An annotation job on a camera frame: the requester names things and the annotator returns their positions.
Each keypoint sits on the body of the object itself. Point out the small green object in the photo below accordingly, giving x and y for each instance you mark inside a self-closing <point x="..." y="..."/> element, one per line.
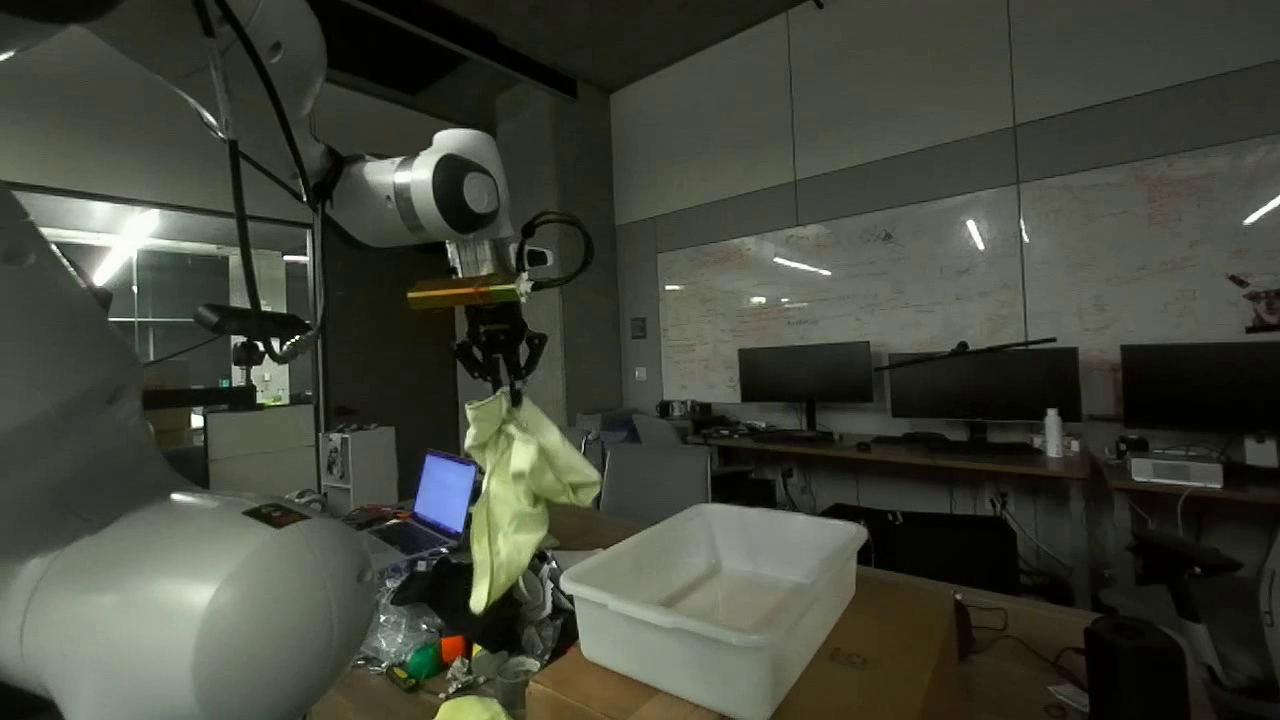
<point x="422" y="660"/>

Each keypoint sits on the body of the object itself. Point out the small orange object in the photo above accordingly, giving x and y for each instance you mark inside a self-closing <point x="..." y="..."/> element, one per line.
<point x="454" y="650"/>

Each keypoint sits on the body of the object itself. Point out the open laptop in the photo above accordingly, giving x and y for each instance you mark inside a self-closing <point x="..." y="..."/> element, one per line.
<point x="447" y="495"/>

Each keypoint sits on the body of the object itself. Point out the white plastic storage bin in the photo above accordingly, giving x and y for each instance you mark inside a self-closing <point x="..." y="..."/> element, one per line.
<point x="694" y="642"/>

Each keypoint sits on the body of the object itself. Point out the white desktop device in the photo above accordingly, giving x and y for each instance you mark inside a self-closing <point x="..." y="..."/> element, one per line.
<point x="1179" y="472"/>

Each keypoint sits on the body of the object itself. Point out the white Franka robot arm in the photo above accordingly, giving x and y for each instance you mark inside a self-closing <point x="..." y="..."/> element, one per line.
<point x="175" y="613"/>

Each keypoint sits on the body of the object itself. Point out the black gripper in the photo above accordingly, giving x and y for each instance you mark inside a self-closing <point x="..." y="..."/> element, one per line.
<point x="498" y="333"/>

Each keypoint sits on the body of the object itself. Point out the pale green towel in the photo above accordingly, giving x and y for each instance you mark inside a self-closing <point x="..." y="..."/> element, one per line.
<point x="523" y="495"/>

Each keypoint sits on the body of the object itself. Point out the black camera on stand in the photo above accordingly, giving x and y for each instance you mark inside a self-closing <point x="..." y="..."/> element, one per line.
<point x="254" y="321"/>

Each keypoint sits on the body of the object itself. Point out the long wooden desk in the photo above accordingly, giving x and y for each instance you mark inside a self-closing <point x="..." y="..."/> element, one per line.
<point x="935" y="462"/>

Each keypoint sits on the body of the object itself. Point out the black computer monitor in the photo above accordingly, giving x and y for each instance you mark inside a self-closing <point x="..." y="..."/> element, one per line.
<point x="986" y="385"/>
<point x="805" y="374"/>
<point x="1200" y="385"/>

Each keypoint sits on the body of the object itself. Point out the black office chair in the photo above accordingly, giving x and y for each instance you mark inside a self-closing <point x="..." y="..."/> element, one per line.
<point x="1200" y="603"/>

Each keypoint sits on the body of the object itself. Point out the white cabinet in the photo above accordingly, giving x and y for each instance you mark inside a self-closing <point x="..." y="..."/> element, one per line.
<point x="360" y="471"/>

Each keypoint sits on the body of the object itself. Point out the clear plastic bag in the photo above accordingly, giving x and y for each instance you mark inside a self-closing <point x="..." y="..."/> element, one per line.
<point x="387" y="625"/>

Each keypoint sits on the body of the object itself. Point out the white bottle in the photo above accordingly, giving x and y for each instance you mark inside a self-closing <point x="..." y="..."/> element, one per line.
<point x="1055" y="432"/>

